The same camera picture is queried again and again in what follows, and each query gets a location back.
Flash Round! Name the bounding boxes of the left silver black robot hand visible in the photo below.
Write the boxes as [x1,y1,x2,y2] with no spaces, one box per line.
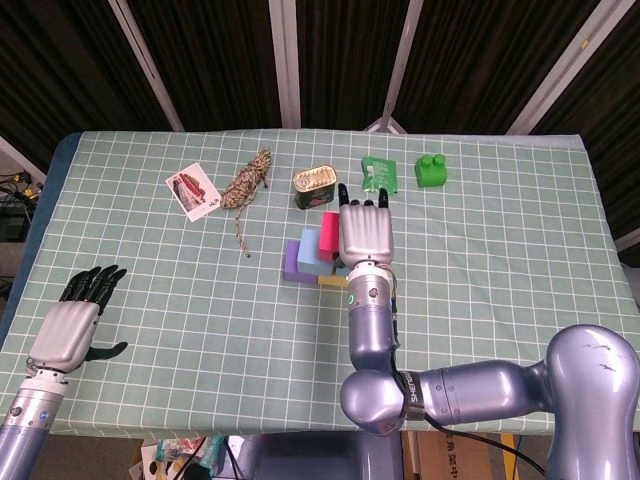
[27,264,130,375]

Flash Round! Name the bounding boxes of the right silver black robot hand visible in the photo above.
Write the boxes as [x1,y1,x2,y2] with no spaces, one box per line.
[331,181,397,269]

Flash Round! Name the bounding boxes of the red foam cube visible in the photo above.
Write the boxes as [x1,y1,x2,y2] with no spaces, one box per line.
[317,210,342,265]

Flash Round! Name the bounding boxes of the purple foam cube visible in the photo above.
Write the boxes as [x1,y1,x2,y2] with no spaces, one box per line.
[283,239,321,285]

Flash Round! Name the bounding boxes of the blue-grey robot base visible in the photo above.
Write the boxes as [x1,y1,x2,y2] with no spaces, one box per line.
[239,430,405,480]

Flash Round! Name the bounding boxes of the green snack packet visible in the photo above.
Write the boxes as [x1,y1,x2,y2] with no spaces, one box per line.
[360,155,400,196]

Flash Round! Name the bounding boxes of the dark green luncheon meat can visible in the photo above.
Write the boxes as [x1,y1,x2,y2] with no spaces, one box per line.
[292,165,341,211]

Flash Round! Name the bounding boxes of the green toy building brick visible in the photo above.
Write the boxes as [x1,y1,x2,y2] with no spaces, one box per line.
[414,153,449,189]

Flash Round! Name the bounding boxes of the black equipment box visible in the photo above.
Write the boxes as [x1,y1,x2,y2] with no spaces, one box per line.
[0,209,34,242]

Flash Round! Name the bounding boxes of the blue table pad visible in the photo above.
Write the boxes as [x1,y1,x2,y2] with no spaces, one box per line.
[0,132,81,344]

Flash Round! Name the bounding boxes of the green checkered tablecloth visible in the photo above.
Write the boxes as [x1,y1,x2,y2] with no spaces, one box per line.
[8,129,630,435]

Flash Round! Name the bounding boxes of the colourful printed bag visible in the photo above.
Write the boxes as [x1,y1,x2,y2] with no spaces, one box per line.
[139,435,226,480]

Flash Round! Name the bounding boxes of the white photo card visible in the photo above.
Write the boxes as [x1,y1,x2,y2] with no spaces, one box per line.
[165,161,222,223]

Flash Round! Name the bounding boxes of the black curtain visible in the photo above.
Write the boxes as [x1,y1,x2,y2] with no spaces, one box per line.
[0,0,640,241]

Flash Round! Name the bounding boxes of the brown cardboard box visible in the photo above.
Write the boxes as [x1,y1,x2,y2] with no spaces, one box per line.
[405,430,504,480]

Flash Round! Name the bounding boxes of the braided rope bundle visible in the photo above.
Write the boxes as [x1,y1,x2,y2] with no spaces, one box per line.
[220,146,274,259]

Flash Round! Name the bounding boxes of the tangled floor cables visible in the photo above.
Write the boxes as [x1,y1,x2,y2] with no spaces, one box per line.
[0,172,44,202]

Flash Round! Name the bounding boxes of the white frame post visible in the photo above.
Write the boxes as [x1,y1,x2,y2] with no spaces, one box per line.
[108,0,185,132]
[268,0,302,130]
[0,134,47,180]
[367,0,425,134]
[503,0,632,136]

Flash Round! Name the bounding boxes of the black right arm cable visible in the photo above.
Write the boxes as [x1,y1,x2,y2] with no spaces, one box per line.
[388,279,547,476]

